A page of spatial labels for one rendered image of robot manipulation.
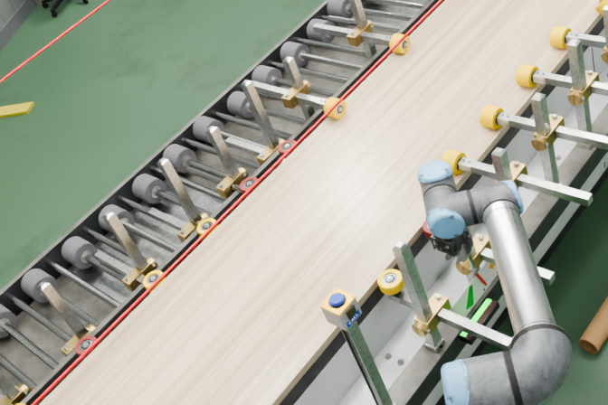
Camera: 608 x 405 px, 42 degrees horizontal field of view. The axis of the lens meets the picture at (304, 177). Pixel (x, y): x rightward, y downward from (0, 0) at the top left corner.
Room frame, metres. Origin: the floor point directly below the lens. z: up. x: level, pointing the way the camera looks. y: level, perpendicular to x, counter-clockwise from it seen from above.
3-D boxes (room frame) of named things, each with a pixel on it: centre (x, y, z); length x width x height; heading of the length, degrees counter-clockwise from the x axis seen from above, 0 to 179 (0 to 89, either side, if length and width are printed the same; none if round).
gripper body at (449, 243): (1.57, -0.31, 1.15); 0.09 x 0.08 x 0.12; 124
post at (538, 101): (1.98, -0.79, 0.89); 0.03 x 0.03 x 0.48; 34
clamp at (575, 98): (2.13, -1.02, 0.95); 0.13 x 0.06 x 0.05; 124
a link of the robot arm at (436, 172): (1.57, -0.32, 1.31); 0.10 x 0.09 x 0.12; 166
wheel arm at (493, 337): (1.55, -0.23, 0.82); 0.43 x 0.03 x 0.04; 34
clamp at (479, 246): (1.72, -0.39, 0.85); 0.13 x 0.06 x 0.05; 124
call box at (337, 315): (1.42, 0.05, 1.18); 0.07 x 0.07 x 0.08; 34
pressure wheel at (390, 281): (1.71, -0.12, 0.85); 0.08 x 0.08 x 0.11
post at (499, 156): (1.84, -0.58, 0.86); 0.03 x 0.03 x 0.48; 34
